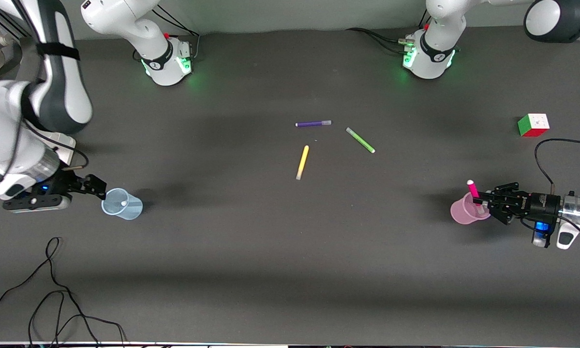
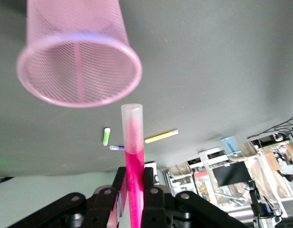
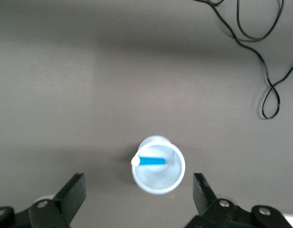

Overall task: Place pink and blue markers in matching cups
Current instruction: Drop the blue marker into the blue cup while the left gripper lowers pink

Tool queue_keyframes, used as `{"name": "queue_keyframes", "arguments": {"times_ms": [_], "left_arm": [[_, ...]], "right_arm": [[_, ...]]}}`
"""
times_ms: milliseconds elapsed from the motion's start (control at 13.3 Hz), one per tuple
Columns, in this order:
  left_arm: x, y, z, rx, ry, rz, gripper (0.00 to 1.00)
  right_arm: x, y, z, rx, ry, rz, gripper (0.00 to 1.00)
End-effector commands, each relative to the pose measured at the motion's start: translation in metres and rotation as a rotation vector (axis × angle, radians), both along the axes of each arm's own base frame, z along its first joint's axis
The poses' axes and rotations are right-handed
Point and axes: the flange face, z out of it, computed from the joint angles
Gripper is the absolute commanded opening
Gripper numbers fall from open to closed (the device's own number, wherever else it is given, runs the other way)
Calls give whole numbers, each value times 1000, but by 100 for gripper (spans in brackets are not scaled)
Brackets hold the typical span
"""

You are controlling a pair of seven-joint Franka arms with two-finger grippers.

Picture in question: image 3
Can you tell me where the blue marker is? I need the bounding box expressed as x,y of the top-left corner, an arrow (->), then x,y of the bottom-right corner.
131,155 -> 166,167

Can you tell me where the white flat rectangular pad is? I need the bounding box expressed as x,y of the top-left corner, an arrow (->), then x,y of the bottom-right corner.
282,212 -> 293,228

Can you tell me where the translucent blue plastic cup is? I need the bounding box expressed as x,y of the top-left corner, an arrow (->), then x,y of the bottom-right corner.
131,134 -> 186,195

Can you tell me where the thin black loose cable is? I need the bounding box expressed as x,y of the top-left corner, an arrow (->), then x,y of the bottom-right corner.
193,0 -> 293,119

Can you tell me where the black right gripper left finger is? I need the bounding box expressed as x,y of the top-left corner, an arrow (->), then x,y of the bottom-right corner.
0,172 -> 87,228

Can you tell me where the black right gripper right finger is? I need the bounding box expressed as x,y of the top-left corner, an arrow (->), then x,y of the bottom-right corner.
184,172 -> 293,228

